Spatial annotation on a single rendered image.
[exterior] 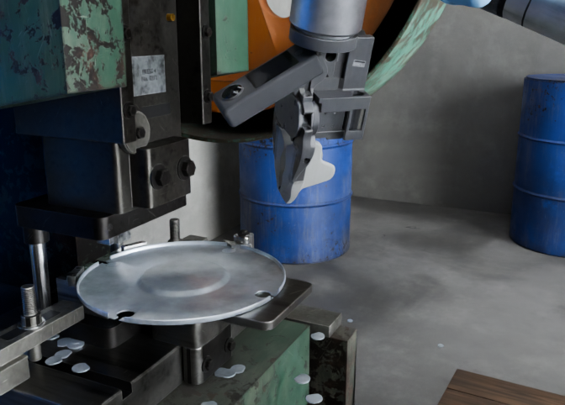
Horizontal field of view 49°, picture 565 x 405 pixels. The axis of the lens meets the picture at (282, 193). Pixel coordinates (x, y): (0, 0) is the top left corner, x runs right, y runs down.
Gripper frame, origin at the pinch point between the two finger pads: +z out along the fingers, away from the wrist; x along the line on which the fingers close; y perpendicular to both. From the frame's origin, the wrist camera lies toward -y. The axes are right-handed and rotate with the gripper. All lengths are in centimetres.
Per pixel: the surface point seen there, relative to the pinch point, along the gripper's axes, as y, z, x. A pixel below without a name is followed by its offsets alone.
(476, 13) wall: 223, 55, 246
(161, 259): -10.6, 22.3, 17.7
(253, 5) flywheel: 12, -7, 51
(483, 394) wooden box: 59, 65, 9
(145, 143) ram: -13.2, 1.0, 16.1
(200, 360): -8.6, 26.3, 0.1
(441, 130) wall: 212, 126, 234
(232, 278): -2.7, 18.6, 7.0
